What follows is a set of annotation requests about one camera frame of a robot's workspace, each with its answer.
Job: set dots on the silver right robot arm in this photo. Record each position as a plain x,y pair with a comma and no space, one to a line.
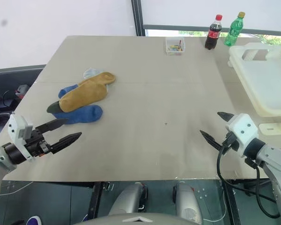
275,161

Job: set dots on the mustard yellow sock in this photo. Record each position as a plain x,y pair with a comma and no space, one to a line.
86,92

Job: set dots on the green bottle yellow cap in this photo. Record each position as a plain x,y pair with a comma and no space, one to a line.
234,30

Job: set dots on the white plastic basket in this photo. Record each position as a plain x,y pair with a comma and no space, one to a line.
257,82

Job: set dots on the purple and white object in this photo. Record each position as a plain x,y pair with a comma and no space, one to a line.
34,221

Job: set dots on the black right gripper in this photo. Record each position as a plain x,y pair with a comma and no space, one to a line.
230,141

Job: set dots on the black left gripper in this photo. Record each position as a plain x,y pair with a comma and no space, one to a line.
37,145

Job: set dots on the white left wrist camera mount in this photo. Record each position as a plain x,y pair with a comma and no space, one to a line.
17,127

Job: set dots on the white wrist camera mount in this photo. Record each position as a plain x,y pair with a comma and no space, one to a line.
244,130
17,127

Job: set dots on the pale white sock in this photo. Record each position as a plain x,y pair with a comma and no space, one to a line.
90,72

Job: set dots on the silver robot leg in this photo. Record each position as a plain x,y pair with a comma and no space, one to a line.
186,201
128,199

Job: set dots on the dark grey fabric piece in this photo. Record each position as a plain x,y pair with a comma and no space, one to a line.
53,107

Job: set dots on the grey robot torso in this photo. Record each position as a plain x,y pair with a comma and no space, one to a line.
135,219

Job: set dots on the black table leg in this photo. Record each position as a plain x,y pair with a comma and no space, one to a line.
96,199
231,206

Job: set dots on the silver right robot leg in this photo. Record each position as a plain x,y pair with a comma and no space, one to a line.
186,201

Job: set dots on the cola bottle red cap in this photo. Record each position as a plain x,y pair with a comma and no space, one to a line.
213,32

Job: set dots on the dark window frame post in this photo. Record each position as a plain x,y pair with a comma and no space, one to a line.
138,16

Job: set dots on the silver left robot leg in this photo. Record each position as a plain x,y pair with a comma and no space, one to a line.
128,199

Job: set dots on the small coloured clips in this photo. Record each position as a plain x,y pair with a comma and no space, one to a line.
176,48

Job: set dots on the blue sock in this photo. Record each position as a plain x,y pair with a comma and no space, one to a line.
66,90
84,114

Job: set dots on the small clear plastic box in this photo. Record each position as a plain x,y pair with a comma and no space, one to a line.
168,52

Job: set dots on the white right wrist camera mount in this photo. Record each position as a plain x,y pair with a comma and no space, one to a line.
244,130

